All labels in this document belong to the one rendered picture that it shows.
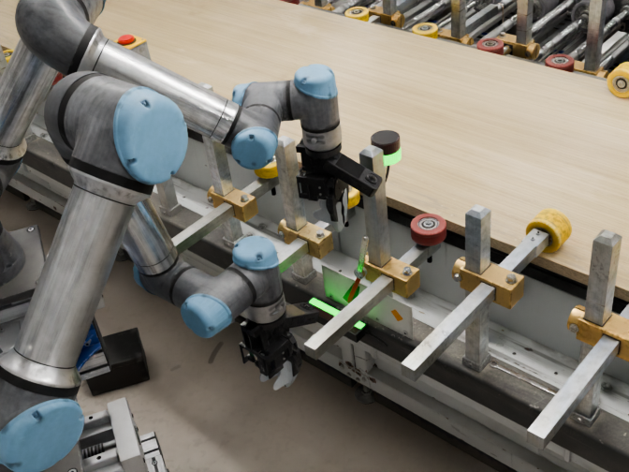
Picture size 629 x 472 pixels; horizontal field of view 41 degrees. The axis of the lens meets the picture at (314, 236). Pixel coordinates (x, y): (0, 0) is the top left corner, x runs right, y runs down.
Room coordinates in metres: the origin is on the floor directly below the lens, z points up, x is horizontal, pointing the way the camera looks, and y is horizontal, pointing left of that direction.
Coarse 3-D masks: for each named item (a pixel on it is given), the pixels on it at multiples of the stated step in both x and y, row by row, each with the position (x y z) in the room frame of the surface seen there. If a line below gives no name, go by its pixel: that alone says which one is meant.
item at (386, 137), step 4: (376, 132) 1.48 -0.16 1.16; (380, 132) 1.48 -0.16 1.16; (384, 132) 1.48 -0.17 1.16; (388, 132) 1.48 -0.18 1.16; (392, 132) 1.47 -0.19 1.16; (376, 136) 1.47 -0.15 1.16; (380, 136) 1.47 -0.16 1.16; (384, 136) 1.46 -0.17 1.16; (388, 136) 1.46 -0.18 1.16; (392, 136) 1.46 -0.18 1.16; (396, 136) 1.46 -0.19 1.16; (376, 140) 1.45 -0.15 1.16; (380, 140) 1.45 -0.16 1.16; (384, 140) 1.45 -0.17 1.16; (388, 140) 1.44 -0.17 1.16; (392, 140) 1.44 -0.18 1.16; (396, 140) 1.44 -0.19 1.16; (380, 144) 1.44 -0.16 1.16; (384, 144) 1.43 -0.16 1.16; (396, 152) 1.44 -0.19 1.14; (388, 168) 1.46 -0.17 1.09; (388, 172) 1.46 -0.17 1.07
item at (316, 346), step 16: (416, 256) 1.44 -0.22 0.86; (368, 288) 1.35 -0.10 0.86; (384, 288) 1.35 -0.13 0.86; (352, 304) 1.31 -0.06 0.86; (368, 304) 1.31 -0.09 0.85; (336, 320) 1.27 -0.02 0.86; (352, 320) 1.27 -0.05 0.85; (320, 336) 1.23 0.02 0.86; (336, 336) 1.24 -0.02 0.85; (320, 352) 1.20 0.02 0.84
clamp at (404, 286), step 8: (368, 264) 1.42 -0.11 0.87; (392, 264) 1.41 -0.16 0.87; (400, 264) 1.40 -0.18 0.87; (408, 264) 1.40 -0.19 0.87; (368, 272) 1.42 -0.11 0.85; (376, 272) 1.40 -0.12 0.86; (384, 272) 1.39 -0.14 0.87; (392, 272) 1.38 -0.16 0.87; (400, 272) 1.38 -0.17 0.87; (416, 272) 1.37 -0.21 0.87; (400, 280) 1.36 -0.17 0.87; (408, 280) 1.35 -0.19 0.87; (416, 280) 1.37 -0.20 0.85; (400, 288) 1.36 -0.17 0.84; (408, 288) 1.35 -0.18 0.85; (416, 288) 1.37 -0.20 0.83; (408, 296) 1.35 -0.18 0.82
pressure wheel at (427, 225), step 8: (416, 216) 1.52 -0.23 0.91; (424, 216) 1.51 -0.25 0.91; (432, 216) 1.51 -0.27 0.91; (440, 216) 1.50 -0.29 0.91; (416, 224) 1.49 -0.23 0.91; (424, 224) 1.49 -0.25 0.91; (432, 224) 1.48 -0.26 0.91; (440, 224) 1.48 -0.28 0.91; (416, 232) 1.46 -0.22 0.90; (424, 232) 1.46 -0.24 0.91; (432, 232) 1.45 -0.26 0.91; (440, 232) 1.45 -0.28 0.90; (416, 240) 1.46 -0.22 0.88; (424, 240) 1.45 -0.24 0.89; (432, 240) 1.45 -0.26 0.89; (440, 240) 1.45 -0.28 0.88
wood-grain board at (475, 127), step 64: (0, 0) 3.30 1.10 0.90; (128, 0) 3.11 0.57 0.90; (192, 0) 3.02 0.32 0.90; (256, 0) 2.93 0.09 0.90; (192, 64) 2.48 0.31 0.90; (256, 64) 2.42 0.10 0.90; (320, 64) 2.36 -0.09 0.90; (384, 64) 2.30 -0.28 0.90; (448, 64) 2.24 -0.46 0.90; (512, 64) 2.19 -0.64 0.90; (384, 128) 1.93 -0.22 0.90; (448, 128) 1.88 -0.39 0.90; (512, 128) 1.84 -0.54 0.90; (576, 128) 1.80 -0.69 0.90; (448, 192) 1.60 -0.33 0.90; (512, 192) 1.57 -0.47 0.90; (576, 192) 1.53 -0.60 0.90; (576, 256) 1.32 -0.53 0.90
